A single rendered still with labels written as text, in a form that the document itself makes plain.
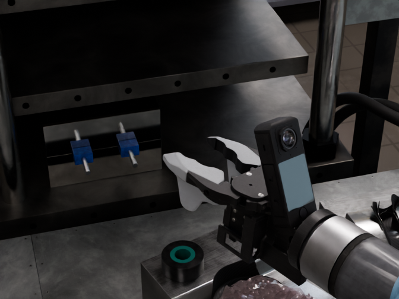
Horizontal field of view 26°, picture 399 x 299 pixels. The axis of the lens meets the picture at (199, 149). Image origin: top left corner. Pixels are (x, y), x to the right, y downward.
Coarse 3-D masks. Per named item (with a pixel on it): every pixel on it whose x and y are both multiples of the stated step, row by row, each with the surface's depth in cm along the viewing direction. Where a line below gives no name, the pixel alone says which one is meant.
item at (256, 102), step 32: (160, 96) 236; (192, 96) 236; (224, 96) 236; (256, 96) 236; (288, 96) 236; (32, 128) 224; (192, 128) 224; (224, 128) 224; (32, 160) 212; (224, 160) 212; (352, 160) 212; (0, 192) 202; (32, 192) 202; (64, 192) 202; (96, 192) 202; (128, 192) 202; (160, 192) 202; (0, 224) 194; (32, 224) 199; (64, 224) 199
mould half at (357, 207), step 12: (372, 192) 190; (384, 192) 190; (396, 192) 190; (324, 204) 187; (336, 204) 187; (348, 204) 187; (360, 204) 187; (384, 204) 187; (348, 216) 173; (360, 216) 172; (372, 216) 172; (372, 228) 169; (384, 240) 168
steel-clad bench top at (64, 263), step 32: (320, 192) 200; (352, 192) 200; (96, 224) 190; (128, 224) 190; (160, 224) 190; (192, 224) 190; (0, 256) 182; (32, 256) 182; (64, 256) 182; (96, 256) 182; (128, 256) 182; (0, 288) 174; (32, 288) 174; (64, 288) 174; (96, 288) 174; (128, 288) 174; (320, 288) 174
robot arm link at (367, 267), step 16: (368, 240) 86; (352, 256) 85; (368, 256) 84; (384, 256) 84; (336, 272) 85; (352, 272) 84; (368, 272) 83; (384, 272) 83; (336, 288) 86; (352, 288) 84; (368, 288) 83; (384, 288) 82
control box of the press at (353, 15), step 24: (360, 0) 206; (384, 0) 207; (384, 24) 218; (384, 48) 222; (384, 72) 227; (384, 96) 231; (360, 120) 237; (384, 120) 236; (360, 144) 240; (360, 168) 244
